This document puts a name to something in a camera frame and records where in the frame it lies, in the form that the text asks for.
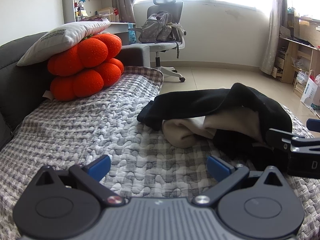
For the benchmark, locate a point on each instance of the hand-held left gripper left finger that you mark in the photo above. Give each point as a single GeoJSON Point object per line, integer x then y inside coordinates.
{"type": "Point", "coordinates": [100, 167]}

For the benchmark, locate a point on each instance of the grey checked quilt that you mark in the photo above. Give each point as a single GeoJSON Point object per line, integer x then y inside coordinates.
{"type": "Point", "coordinates": [87, 130]}

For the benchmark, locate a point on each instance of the grey office chair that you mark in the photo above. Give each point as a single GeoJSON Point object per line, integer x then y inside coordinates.
{"type": "Point", "coordinates": [160, 45]}

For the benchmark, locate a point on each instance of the white pillow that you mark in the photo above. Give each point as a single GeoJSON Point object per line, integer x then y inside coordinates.
{"type": "Point", "coordinates": [62, 40]}

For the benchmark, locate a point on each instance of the teal bag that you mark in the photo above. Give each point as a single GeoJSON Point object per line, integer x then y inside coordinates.
{"type": "Point", "coordinates": [132, 35]}

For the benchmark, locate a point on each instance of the grey backpack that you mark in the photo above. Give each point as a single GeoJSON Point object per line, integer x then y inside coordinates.
{"type": "Point", "coordinates": [155, 27]}

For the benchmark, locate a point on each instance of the grey sofa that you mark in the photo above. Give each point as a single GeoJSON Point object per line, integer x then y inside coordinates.
{"type": "Point", "coordinates": [17, 85]}

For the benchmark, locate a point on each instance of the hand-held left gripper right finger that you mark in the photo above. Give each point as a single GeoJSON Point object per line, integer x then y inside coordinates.
{"type": "Point", "coordinates": [217, 166]}

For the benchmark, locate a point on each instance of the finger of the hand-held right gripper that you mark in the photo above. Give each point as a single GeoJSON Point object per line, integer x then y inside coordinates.
{"type": "Point", "coordinates": [277, 136]}
{"type": "Point", "coordinates": [313, 125]}

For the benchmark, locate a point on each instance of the wooden shelf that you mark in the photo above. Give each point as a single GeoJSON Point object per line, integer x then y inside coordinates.
{"type": "Point", "coordinates": [292, 55]}

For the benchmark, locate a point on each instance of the grey curtain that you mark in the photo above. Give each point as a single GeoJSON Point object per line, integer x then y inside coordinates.
{"type": "Point", "coordinates": [275, 30]}
{"type": "Point", "coordinates": [125, 0]}

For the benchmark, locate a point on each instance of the white paper bag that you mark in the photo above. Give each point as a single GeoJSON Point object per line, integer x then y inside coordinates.
{"type": "Point", "coordinates": [310, 92]}

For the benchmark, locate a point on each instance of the white desk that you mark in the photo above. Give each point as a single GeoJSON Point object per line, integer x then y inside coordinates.
{"type": "Point", "coordinates": [120, 27]}

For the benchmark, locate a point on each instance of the orange plush cushion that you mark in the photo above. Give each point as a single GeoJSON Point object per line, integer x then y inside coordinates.
{"type": "Point", "coordinates": [85, 55]}

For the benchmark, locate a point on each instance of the black top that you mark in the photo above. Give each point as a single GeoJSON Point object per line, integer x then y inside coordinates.
{"type": "Point", "coordinates": [200, 100]}

